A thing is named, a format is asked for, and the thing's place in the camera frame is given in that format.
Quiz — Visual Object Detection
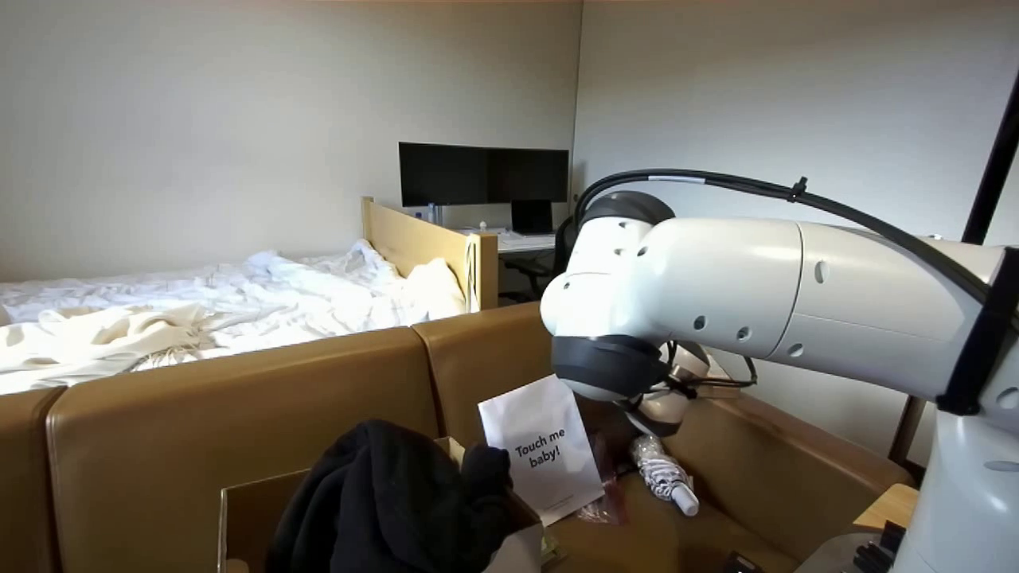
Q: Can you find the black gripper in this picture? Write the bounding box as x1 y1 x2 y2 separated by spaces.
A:
626 362 717 440

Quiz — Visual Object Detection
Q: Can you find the tan cardboard box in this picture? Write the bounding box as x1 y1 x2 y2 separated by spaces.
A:
0 299 923 573

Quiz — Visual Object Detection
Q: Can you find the white patterned folded umbrella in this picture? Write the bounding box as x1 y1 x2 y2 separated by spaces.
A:
629 430 708 523

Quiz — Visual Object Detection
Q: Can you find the red clear plastic bag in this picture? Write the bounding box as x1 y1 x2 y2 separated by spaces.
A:
575 462 633 531

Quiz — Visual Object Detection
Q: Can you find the white paper sign with text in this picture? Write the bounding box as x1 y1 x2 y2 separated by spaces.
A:
475 373 610 531

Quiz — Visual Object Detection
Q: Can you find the black office chair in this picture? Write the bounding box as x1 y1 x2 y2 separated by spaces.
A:
499 207 585 308

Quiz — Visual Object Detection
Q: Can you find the white desk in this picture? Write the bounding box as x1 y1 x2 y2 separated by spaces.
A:
494 228 560 259

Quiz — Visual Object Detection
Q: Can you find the wooden bed footboard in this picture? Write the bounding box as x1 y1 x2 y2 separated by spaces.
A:
360 195 503 317

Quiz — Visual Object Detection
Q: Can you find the black garment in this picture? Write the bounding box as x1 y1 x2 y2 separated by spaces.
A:
264 417 525 573

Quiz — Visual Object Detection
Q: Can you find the black wide monitor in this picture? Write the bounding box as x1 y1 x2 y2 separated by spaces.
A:
394 140 575 238

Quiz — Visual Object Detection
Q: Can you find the black diagonal pole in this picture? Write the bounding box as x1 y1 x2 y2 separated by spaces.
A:
960 71 1019 247

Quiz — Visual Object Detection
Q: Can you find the white crumpled bedding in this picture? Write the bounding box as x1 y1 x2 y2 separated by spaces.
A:
0 236 471 401

